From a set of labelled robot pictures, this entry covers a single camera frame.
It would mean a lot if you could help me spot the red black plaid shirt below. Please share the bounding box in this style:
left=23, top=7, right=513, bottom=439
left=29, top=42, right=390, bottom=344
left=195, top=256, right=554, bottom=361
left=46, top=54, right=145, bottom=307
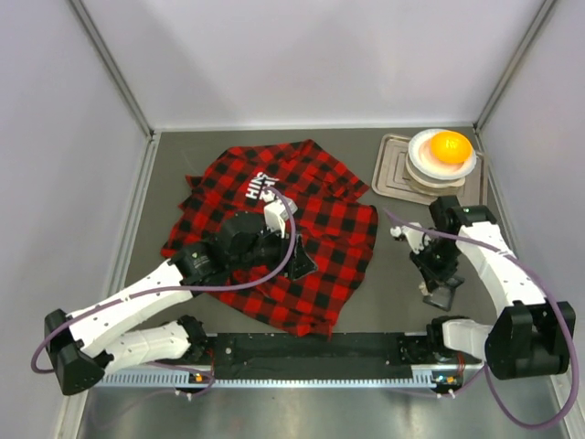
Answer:
left=161, top=139, right=378, bottom=337

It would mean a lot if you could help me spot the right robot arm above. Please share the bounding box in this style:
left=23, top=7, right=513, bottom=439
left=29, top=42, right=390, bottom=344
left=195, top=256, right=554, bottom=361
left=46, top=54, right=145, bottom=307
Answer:
left=400, top=196, right=576, bottom=380

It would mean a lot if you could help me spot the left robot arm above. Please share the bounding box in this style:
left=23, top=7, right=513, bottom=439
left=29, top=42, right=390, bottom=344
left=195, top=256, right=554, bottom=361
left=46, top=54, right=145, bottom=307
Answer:
left=44, top=230, right=317, bottom=396

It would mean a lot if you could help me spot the metal tray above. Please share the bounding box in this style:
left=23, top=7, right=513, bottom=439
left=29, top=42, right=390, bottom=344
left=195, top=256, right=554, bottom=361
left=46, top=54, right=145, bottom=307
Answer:
left=371, top=134, right=488, bottom=206

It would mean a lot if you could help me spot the stack of white paper plates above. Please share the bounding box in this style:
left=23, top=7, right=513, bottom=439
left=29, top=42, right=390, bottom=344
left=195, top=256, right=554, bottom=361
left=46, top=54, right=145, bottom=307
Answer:
left=405, top=128, right=477, bottom=189

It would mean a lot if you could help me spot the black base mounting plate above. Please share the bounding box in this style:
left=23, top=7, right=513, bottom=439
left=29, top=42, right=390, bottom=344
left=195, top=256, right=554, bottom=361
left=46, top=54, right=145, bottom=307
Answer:
left=157, top=333, right=460, bottom=380

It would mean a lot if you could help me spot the orange ball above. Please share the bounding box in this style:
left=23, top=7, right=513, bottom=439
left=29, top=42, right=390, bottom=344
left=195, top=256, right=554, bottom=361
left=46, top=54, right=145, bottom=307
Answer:
left=430, top=131, right=473, bottom=165

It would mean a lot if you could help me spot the black metal bracket stand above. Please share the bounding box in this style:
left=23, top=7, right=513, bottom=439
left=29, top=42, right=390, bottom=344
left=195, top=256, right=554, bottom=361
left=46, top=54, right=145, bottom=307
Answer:
left=420, top=275, right=464, bottom=311

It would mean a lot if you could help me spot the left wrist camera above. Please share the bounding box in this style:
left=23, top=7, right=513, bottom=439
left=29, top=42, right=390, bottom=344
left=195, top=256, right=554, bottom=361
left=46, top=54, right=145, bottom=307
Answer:
left=263, top=197, right=298, bottom=237

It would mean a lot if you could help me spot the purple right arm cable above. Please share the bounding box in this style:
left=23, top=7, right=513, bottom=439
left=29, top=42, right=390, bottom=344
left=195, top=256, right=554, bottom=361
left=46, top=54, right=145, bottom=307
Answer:
left=383, top=208, right=578, bottom=430

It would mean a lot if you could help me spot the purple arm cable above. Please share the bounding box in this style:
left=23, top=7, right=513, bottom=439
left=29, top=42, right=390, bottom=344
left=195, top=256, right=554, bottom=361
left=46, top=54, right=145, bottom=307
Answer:
left=30, top=185, right=298, bottom=398
left=383, top=208, right=578, bottom=430

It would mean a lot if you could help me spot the perforated cable duct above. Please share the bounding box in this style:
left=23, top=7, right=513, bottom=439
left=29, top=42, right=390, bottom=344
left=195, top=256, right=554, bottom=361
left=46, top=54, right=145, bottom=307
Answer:
left=98, top=369, right=457, bottom=389

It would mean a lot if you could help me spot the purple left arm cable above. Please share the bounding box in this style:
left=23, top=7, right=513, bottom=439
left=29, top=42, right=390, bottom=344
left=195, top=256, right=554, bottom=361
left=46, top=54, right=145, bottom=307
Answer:
left=30, top=185, right=298, bottom=398

